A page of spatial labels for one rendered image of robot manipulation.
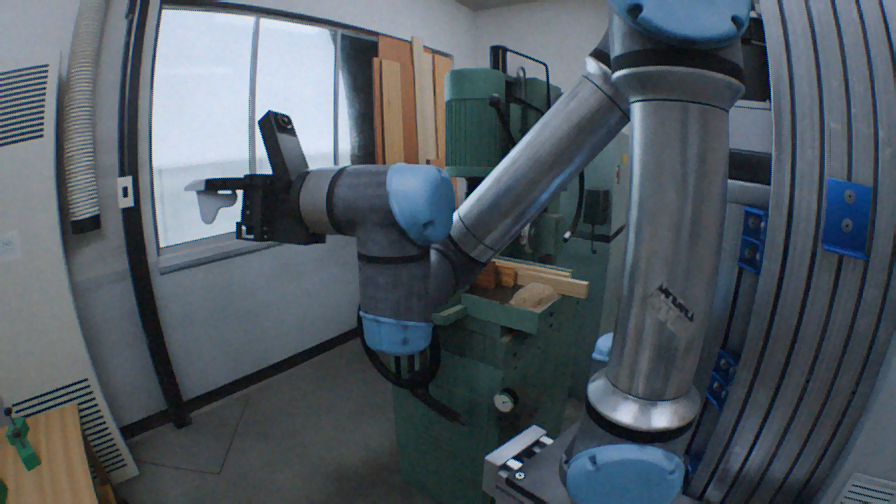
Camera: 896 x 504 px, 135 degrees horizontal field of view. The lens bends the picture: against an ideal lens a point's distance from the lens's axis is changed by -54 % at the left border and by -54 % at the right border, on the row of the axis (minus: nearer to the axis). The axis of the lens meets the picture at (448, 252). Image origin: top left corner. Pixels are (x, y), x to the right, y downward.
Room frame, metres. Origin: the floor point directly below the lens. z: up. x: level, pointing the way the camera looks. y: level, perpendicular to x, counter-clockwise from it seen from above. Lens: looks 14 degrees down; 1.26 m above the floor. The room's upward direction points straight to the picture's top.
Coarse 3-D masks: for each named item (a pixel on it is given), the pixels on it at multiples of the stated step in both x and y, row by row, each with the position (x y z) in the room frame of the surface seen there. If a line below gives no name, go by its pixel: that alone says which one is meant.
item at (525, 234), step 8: (536, 216) 1.21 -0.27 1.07; (528, 224) 1.17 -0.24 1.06; (536, 224) 1.21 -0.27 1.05; (520, 232) 1.16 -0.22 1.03; (528, 232) 1.16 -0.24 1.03; (536, 232) 1.20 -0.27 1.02; (520, 240) 1.16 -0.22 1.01; (528, 240) 1.17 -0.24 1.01; (528, 248) 1.17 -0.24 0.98; (536, 248) 1.21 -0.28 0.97
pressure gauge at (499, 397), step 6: (504, 390) 0.85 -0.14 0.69; (510, 390) 0.85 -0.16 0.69; (498, 396) 0.85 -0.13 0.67; (504, 396) 0.84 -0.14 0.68; (510, 396) 0.83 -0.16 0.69; (516, 396) 0.84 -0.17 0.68; (498, 402) 0.85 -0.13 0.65; (510, 402) 0.83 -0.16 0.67; (516, 402) 0.83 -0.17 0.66; (498, 408) 0.85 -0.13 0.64; (504, 408) 0.84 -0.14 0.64; (510, 408) 0.83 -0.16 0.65
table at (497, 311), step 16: (480, 288) 1.04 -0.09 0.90; (496, 288) 1.04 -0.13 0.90; (512, 288) 1.04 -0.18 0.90; (464, 304) 1.00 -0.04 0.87; (480, 304) 0.97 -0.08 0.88; (496, 304) 0.94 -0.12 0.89; (560, 304) 0.97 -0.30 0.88; (448, 320) 0.93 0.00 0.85; (496, 320) 0.94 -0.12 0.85; (512, 320) 0.91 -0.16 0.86; (528, 320) 0.88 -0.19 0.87; (544, 320) 0.89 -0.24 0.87
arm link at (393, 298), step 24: (360, 264) 0.37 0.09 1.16; (384, 264) 0.36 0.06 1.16; (408, 264) 0.36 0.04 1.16; (432, 264) 0.42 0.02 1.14; (360, 288) 0.38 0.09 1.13; (384, 288) 0.36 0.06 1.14; (408, 288) 0.36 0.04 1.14; (432, 288) 0.39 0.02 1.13; (360, 312) 0.38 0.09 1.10; (384, 312) 0.36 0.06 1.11; (408, 312) 0.36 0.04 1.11; (432, 312) 0.40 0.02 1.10; (384, 336) 0.36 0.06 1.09; (408, 336) 0.36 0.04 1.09
